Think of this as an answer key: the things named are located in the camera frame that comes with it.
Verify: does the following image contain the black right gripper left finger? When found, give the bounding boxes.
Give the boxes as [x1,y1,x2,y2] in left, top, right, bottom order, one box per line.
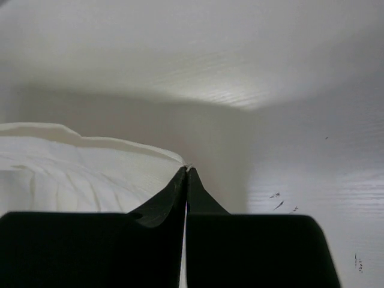
[1,167,187,287]

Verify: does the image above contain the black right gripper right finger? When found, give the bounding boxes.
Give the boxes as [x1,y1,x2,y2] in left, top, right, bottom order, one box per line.
[185,168,340,287]

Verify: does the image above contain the white pleated skirt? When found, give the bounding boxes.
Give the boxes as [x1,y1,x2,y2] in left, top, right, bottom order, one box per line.
[1,122,185,214]

